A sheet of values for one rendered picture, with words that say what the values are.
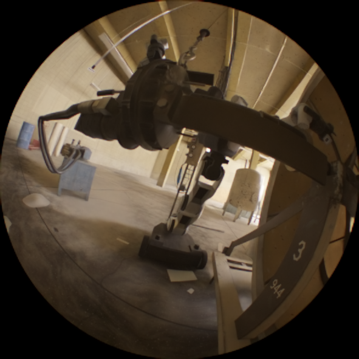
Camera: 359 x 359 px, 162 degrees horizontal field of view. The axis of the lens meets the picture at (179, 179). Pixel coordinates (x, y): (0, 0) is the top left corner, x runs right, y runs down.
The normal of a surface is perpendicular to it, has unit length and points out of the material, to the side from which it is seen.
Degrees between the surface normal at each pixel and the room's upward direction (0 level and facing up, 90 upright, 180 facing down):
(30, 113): 90
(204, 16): 180
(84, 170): 90
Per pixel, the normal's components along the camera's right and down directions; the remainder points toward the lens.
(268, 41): -0.33, 0.95
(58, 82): 0.93, 0.32
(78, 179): 0.77, 0.25
